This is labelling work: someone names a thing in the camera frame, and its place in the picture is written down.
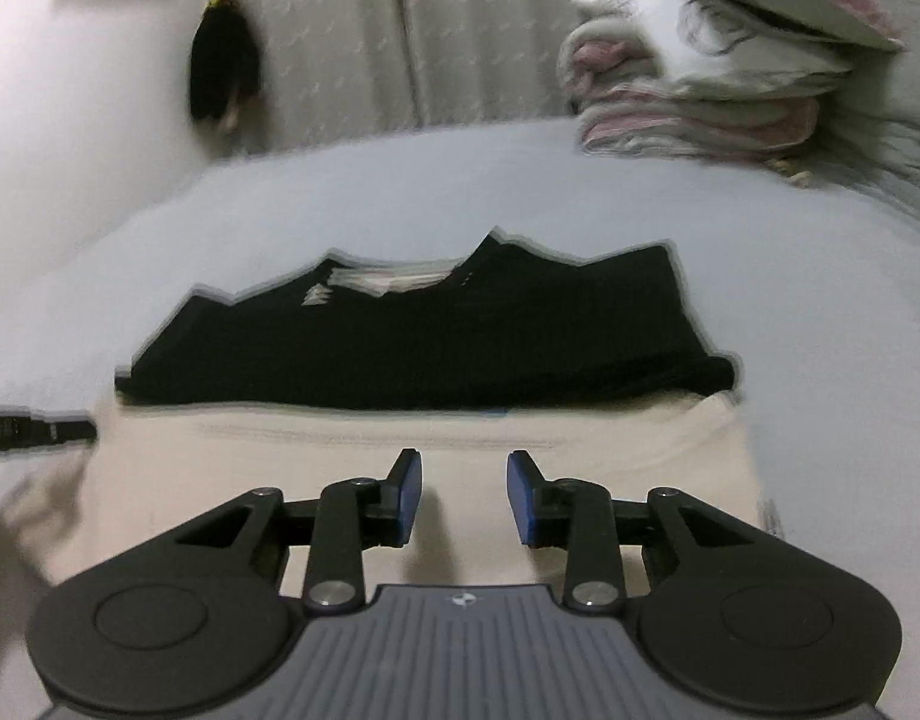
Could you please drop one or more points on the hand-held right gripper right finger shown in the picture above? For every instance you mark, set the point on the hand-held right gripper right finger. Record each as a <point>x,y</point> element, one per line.
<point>521,499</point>

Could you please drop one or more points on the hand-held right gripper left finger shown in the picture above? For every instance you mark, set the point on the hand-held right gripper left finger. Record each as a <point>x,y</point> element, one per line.
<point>406,499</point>

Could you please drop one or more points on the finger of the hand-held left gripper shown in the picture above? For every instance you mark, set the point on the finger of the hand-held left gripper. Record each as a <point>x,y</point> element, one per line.
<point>32,431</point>

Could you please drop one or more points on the cream and black printed sweatshirt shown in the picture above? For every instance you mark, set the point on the cream and black printed sweatshirt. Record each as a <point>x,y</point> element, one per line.
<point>430,345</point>

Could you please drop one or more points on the blue-grey bed sheet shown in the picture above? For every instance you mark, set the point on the blue-grey bed sheet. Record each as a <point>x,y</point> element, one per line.
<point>505,187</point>

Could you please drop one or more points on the folded grey and pink quilt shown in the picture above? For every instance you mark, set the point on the folded grey and pink quilt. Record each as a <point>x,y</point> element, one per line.
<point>692,120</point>

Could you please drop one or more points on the grey star-patterned curtain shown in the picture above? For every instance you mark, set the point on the grey star-patterned curtain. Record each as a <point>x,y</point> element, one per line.
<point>355,37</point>

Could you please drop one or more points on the white printed pillow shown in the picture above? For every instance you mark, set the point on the white printed pillow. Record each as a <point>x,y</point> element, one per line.
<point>655,30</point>

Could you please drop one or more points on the grey quilted bedspread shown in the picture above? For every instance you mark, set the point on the grey quilted bedspread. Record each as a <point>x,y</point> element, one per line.
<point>902,127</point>

